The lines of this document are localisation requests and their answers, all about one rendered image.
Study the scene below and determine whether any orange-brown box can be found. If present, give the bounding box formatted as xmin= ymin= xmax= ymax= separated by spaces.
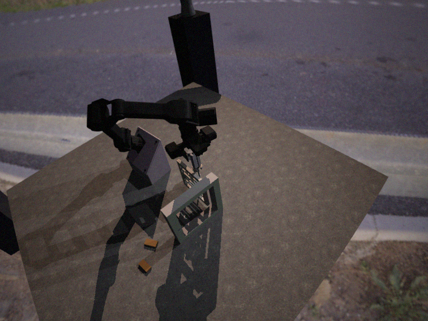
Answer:
xmin=144 ymin=238 xmax=158 ymax=247

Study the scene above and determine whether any orange flat block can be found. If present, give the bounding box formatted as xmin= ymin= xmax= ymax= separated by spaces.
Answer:
xmin=138 ymin=259 xmax=152 ymax=272

